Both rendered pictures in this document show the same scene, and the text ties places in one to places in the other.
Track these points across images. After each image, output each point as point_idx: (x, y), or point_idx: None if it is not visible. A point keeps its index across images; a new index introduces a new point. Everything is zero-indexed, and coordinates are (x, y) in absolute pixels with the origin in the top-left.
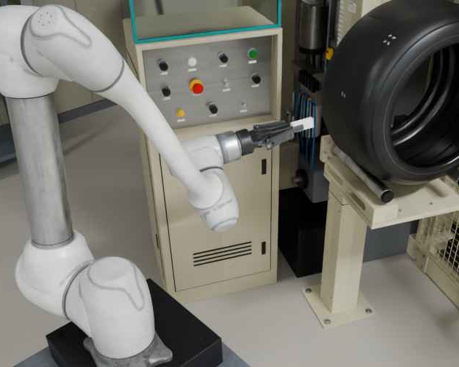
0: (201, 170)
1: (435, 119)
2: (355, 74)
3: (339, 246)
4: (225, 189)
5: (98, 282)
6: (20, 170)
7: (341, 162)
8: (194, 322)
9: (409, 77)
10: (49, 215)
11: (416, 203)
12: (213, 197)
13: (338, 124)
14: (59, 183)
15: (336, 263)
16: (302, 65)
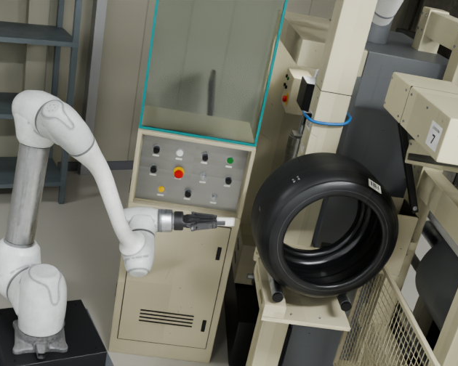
0: (137, 229)
1: (350, 253)
2: (269, 196)
3: (258, 340)
4: (145, 247)
5: (33, 276)
6: (13, 189)
7: None
8: (94, 336)
9: None
10: (20, 224)
11: (308, 314)
12: (134, 249)
13: (254, 229)
14: (33, 205)
15: (254, 356)
16: None
